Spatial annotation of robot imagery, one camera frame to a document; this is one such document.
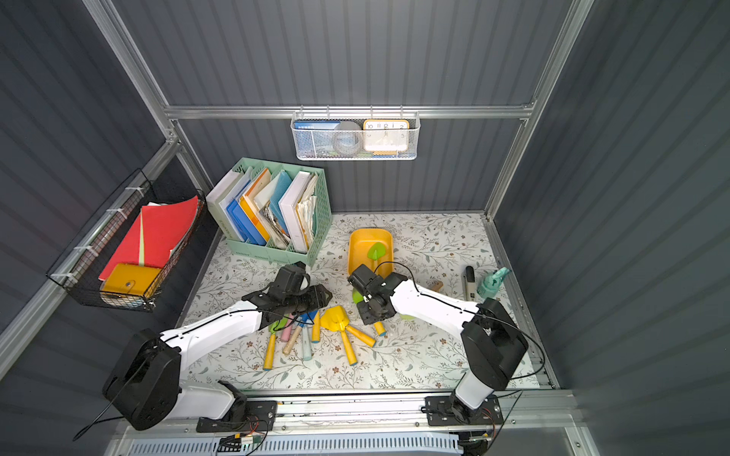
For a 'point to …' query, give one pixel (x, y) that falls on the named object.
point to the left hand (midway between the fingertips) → (324, 296)
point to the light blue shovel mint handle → (307, 348)
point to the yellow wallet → (130, 279)
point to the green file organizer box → (273, 251)
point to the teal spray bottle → (489, 284)
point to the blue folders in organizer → (244, 226)
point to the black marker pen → (470, 287)
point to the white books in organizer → (297, 206)
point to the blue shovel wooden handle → (294, 336)
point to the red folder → (156, 232)
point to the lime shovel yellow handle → (316, 329)
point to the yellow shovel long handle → (336, 319)
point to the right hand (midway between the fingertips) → (376, 310)
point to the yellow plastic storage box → (373, 248)
